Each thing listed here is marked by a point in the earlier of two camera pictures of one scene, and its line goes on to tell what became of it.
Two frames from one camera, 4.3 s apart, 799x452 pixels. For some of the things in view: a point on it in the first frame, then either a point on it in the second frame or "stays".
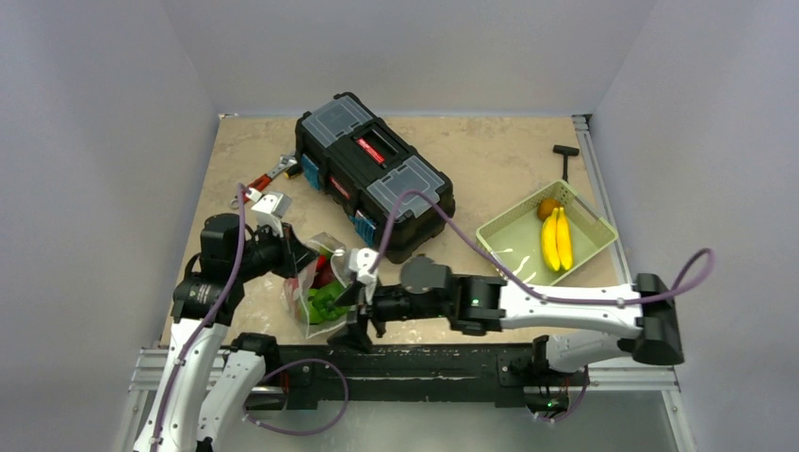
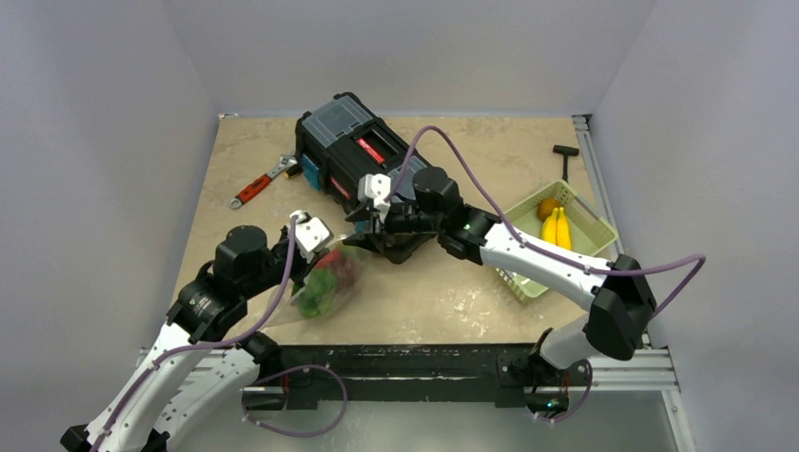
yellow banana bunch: x=557 y=240 stays
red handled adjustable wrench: x=285 y=161 stays
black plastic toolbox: x=348 y=152 stays
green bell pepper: x=321 y=303 -> x=318 y=291
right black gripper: x=365 y=310 -> x=381 y=226
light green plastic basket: x=514 y=235 stays
